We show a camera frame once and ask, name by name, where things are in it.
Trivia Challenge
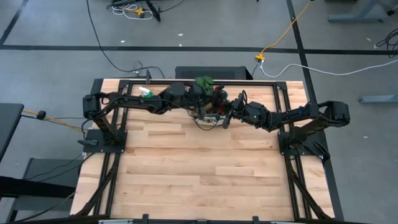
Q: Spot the black tripod leg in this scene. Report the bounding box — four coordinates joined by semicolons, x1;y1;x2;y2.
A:
145;0;162;22

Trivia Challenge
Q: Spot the yellow extension cable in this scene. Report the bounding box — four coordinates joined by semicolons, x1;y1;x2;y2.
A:
254;0;314;62

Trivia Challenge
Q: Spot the black bench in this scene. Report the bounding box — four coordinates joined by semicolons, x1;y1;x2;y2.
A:
0;157;82;224

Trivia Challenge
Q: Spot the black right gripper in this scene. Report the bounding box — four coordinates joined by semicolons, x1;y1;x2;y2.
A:
222;91;264;129

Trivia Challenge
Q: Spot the green plant in white pot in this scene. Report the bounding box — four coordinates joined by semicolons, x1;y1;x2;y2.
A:
195;75;216;96

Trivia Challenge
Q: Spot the grey floor bar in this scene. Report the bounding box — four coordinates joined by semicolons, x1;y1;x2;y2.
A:
358;94;398;105

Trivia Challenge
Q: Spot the black cable bundle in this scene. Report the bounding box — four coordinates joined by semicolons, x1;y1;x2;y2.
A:
374;27;398;59

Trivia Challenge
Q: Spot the black metal table frame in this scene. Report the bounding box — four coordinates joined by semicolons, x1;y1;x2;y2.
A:
73;78;336;222

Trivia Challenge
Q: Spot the long black floor cable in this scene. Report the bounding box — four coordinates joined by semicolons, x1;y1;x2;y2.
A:
85;0;166;79

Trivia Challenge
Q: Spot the white coiled cable bundle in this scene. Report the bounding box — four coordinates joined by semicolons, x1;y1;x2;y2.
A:
111;2;154;21

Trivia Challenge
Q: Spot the canvas gardening bag green trim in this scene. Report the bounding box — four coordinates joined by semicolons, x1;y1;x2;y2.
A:
188;93;231;132

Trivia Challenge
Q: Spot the black computer tower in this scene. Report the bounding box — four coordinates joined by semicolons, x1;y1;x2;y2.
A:
174;65;254;81

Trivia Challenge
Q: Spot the black side table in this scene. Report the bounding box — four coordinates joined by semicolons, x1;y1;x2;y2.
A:
0;103;25;163

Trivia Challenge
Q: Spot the green spray bottle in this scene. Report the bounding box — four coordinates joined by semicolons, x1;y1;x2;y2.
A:
138;86;156;100

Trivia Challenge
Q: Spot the grey desk leg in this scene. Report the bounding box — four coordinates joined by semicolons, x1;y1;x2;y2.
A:
327;0;398;23

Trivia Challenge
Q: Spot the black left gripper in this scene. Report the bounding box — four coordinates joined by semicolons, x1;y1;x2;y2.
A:
185;83;208;121

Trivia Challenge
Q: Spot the yellow cable with black plug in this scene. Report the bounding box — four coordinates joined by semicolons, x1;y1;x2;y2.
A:
21;108;86;133

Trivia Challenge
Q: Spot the white power cable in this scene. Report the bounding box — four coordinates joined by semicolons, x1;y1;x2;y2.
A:
259;58;398;79

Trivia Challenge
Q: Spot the black and red gardening glove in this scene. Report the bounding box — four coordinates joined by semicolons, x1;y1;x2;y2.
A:
213;84;227;115

